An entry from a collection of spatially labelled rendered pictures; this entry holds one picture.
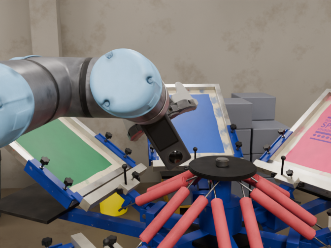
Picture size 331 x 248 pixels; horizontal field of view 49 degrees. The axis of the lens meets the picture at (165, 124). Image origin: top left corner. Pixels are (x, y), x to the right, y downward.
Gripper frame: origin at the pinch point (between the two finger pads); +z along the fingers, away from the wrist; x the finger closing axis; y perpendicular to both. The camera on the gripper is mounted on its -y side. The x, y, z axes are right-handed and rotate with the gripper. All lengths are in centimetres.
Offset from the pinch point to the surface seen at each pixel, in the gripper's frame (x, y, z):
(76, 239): 62, -15, 83
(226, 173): -8, -20, 86
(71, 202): 62, 0, 95
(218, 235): 6, -39, 74
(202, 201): 6, -26, 83
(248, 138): -53, -14, 323
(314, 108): -85, -15, 183
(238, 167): -15, -21, 95
